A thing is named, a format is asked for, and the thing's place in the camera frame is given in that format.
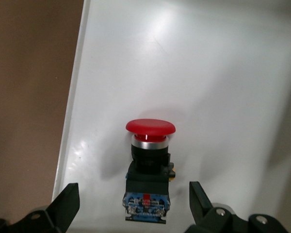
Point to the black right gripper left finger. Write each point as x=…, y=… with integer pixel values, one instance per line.
x=63, y=206

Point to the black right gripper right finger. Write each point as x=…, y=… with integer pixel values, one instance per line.
x=198, y=204

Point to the red mushroom push button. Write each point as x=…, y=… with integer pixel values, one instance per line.
x=150, y=127

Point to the white plastic drawer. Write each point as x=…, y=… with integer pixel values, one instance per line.
x=184, y=72

